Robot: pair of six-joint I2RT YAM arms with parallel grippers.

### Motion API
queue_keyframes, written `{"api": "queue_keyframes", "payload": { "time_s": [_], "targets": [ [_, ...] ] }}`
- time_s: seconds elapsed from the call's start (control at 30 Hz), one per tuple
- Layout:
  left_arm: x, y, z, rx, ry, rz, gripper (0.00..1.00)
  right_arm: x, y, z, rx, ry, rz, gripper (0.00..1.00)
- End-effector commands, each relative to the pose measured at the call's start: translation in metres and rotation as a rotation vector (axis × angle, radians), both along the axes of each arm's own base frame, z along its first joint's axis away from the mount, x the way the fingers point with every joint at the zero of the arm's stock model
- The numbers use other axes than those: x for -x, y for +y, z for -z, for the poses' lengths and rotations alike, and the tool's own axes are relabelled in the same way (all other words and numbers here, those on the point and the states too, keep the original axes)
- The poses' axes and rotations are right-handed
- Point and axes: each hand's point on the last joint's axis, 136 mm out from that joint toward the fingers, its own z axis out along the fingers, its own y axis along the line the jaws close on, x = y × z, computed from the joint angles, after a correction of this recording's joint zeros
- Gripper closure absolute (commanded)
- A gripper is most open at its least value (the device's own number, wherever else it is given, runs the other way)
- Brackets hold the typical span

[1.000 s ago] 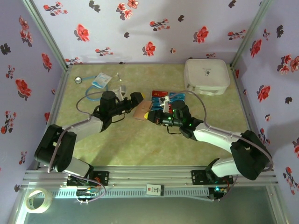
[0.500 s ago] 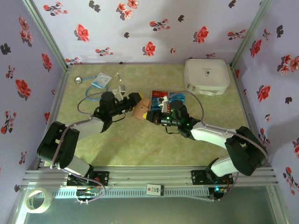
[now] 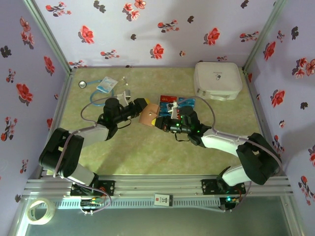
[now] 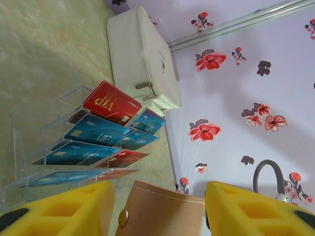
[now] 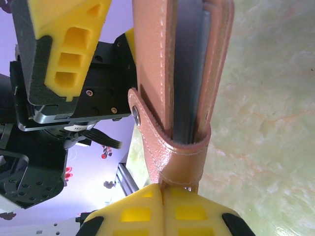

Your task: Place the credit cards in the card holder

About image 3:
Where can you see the white medical pouch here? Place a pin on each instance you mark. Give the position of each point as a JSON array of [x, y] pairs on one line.
[[216, 78]]

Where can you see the blue credit card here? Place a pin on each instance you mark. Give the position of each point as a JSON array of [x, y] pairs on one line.
[[190, 101], [163, 109]]

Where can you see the aluminium side rail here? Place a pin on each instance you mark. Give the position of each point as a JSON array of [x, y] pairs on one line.
[[257, 110], [64, 98]]

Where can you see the clear tape roll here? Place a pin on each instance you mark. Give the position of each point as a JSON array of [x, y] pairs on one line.
[[40, 222]]

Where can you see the blue stethoscope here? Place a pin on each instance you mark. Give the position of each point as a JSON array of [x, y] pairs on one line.
[[82, 84]]

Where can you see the small electronics board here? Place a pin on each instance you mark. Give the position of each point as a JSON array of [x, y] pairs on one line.
[[230, 200], [92, 202]]

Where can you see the red blue packets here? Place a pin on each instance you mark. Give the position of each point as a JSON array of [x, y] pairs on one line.
[[183, 104]]

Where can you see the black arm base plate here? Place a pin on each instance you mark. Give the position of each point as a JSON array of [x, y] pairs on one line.
[[209, 186], [108, 188]]

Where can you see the white red label tag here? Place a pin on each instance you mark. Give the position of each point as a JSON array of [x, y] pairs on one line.
[[162, 199]]

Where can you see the white blue plastic packet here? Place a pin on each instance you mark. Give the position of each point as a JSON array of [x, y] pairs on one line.
[[107, 84]]

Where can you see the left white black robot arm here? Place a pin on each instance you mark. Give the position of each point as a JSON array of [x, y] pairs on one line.
[[93, 134]]

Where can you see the aluminium corner post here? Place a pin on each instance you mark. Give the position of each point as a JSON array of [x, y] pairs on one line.
[[263, 37], [48, 37]]

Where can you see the aluminium frame rail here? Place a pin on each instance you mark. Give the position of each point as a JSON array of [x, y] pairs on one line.
[[157, 184]]

